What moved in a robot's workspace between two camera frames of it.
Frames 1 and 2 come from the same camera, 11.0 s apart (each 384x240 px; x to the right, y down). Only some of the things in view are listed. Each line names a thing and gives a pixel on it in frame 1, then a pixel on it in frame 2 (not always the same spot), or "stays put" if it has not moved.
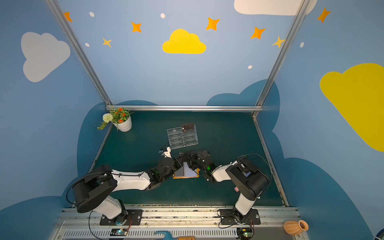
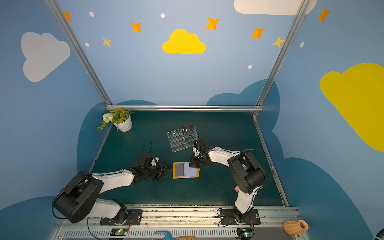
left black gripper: [173, 163] to [160, 171]
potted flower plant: [120, 118] stays put
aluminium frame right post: [286, 40] stays put
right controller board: [244, 233] stays put
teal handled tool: [179, 238] stays put
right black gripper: [193, 159] to [197, 161]
